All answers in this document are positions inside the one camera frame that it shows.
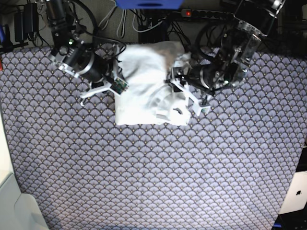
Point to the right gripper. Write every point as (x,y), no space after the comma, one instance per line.
(112,81)

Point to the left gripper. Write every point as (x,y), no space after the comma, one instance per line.
(178,79)

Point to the white T-shirt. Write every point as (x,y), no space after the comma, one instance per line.
(149,99)

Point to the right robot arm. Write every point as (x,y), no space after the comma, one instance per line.
(79,59)

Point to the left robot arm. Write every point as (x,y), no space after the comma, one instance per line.
(252,21)

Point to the black box under table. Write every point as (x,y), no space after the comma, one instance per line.
(158,34)

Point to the black power strip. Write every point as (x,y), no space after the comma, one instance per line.
(205,14)

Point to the blue box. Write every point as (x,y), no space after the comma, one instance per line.
(149,4)

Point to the patterned table cloth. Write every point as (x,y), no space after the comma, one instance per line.
(227,170)

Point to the grey plastic bin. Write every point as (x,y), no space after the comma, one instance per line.
(18,211)

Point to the white apple box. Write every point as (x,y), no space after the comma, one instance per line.
(296,197)

